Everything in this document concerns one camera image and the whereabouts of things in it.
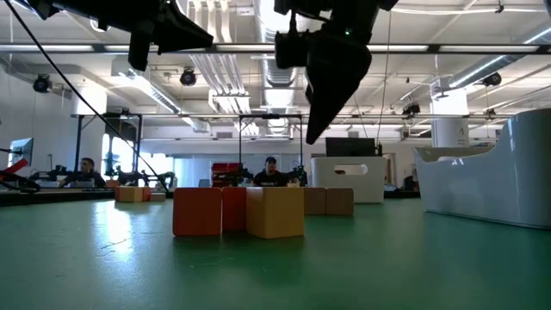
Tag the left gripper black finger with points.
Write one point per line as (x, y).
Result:
(181, 36)
(138, 47)

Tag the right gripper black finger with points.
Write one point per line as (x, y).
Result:
(292, 49)
(336, 73)

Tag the tan wooden block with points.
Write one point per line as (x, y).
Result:
(339, 201)
(315, 201)
(158, 197)

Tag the large red wooden block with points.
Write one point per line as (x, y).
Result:
(197, 212)

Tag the black background robot arm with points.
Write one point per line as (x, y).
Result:
(129, 176)
(53, 172)
(243, 172)
(299, 172)

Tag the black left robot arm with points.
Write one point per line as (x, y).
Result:
(41, 6)

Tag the black ceiling spot lamp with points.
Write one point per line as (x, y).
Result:
(411, 108)
(188, 76)
(41, 83)
(492, 79)

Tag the black monitor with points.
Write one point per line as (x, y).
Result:
(351, 147)

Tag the person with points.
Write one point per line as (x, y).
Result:
(270, 176)
(86, 172)

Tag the white round pillar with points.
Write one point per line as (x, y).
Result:
(450, 129)

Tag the red storage cabinet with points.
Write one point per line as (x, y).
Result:
(221, 172)

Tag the light orange wooden block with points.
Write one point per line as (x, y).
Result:
(129, 194)

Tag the flat tan wooden block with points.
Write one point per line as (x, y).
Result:
(158, 197)

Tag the yellow wooden cube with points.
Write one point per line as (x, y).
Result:
(275, 212)

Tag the computer monitor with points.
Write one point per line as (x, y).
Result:
(21, 150)

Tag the small red wooden block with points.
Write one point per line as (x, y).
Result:
(234, 209)

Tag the grey plastic bin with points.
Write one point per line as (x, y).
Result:
(495, 185)

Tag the green table mat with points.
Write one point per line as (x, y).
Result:
(86, 267)

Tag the black background rig frame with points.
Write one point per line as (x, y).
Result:
(271, 115)
(78, 146)

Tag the black overhead light rail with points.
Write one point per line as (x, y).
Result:
(432, 48)

